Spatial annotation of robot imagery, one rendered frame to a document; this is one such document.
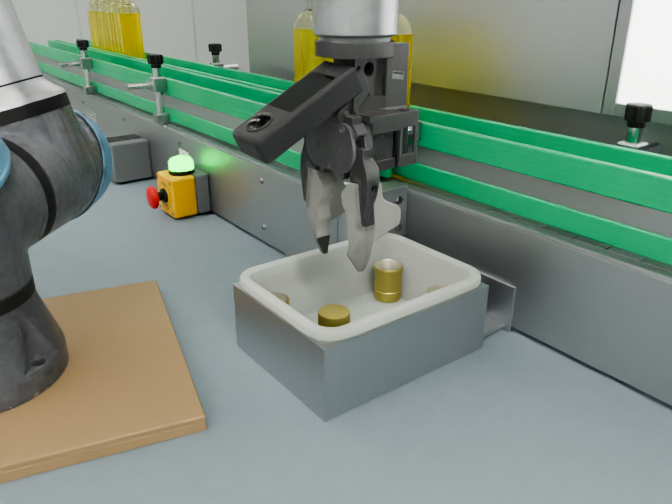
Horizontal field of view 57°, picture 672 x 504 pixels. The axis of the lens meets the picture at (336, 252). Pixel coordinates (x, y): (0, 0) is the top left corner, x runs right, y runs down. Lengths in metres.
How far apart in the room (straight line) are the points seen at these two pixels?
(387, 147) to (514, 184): 0.20
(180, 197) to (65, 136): 0.43
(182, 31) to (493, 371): 6.65
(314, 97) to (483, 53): 0.47
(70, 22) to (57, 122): 6.09
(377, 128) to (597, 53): 0.37
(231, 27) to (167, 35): 0.75
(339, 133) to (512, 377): 0.31
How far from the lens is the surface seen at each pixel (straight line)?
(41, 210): 0.65
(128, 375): 0.66
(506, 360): 0.71
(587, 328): 0.71
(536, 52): 0.91
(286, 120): 0.52
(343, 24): 0.55
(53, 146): 0.69
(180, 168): 1.11
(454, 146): 0.79
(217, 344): 0.73
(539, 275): 0.72
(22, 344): 0.65
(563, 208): 0.70
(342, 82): 0.55
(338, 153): 0.57
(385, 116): 0.57
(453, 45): 1.00
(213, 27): 7.31
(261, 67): 1.52
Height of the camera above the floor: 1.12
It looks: 23 degrees down
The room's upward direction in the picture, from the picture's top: straight up
